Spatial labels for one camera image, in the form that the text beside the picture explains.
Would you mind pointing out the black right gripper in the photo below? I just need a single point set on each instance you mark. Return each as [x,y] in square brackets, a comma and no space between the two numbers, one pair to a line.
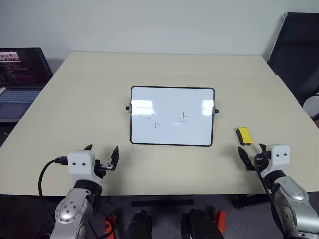
[263,160]

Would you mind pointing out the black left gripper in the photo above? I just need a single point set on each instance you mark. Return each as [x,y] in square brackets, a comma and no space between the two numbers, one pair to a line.
[102,167]

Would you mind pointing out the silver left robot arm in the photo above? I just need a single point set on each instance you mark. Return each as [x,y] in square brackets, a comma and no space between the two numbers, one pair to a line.
[72,206]

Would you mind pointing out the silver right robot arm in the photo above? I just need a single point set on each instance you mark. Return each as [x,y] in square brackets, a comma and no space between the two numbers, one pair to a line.
[294,196]

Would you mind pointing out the yellow and black eraser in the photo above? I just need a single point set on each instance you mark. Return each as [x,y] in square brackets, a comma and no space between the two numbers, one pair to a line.
[245,135]

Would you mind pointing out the black table foot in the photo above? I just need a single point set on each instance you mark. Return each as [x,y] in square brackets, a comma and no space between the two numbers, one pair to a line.
[249,200]

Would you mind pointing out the red plastic part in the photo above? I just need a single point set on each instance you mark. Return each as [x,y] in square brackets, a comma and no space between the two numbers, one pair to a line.
[221,220]
[109,222]

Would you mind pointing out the white rounded object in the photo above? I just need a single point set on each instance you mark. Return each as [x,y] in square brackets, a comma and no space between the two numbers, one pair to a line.
[312,107]

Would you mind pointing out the black-framed small whiteboard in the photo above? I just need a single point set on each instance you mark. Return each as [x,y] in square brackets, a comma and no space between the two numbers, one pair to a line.
[172,117]

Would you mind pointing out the large dark rounded shape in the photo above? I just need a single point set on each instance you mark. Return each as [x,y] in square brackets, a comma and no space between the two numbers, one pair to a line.
[199,224]

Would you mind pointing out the black mesh office chair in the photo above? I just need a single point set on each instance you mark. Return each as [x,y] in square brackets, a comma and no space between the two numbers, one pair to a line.
[296,57]

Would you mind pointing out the open grey laptop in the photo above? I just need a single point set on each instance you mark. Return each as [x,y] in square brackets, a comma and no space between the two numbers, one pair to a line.
[20,74]

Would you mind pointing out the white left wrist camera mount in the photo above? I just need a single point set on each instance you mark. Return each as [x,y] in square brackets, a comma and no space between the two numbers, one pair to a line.
[81,159]

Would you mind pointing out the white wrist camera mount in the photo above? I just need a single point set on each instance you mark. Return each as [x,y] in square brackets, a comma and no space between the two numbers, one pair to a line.
[81,159]
[280,155]

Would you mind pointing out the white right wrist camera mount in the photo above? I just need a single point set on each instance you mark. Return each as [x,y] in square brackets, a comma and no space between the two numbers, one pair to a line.
[280,155]

